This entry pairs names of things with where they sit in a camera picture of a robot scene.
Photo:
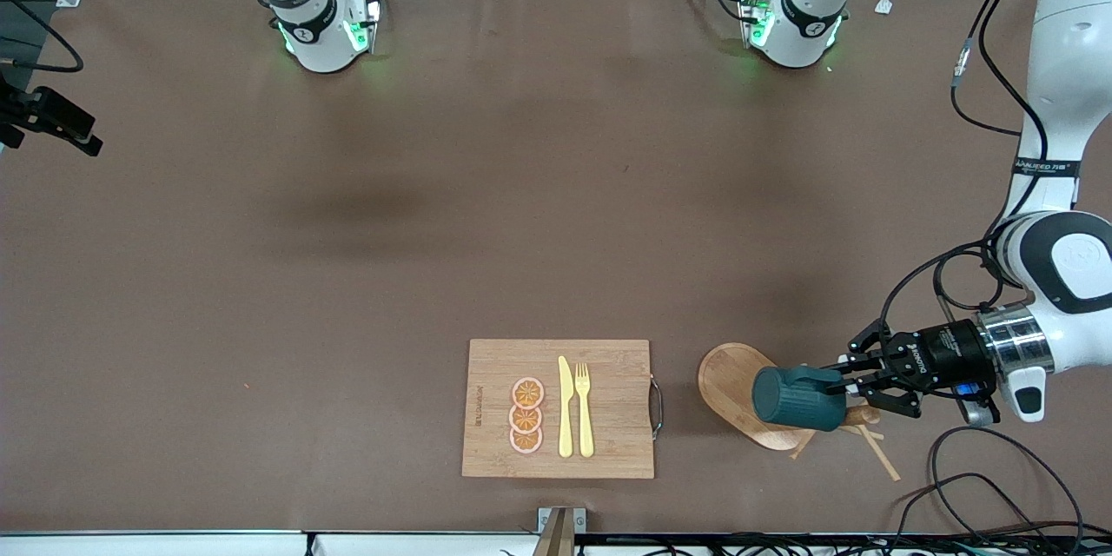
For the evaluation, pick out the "yellow plastic knife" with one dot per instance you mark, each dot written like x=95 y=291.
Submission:
x=565 y=417

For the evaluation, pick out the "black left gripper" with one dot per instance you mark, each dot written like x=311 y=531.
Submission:
x=940 y=354

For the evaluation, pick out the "orange slice toy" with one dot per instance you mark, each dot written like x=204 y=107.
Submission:
x=526 y=443
x=527 y=393
x=526 y=420

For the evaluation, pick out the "brown table cover mat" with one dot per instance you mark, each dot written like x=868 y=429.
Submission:
x=556 y=191

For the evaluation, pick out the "white table edge rail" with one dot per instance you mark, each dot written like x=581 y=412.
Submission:
x=174 y=544

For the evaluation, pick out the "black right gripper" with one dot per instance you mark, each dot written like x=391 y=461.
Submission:
x=54 y=116

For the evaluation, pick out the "yellow plastic fork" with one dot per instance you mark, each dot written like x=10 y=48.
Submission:
x=585 y=426

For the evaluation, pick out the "small white paper scrap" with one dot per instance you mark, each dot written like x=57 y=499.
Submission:
x=883 y=5

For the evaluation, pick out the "wooden cup rack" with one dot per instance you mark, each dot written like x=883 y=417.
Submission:
x=730 y=373

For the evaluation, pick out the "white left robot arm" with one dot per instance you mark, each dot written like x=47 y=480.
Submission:
x=1068 y=61

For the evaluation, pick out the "silver camera mount bracket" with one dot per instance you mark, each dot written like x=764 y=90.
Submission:
x=560 y=530

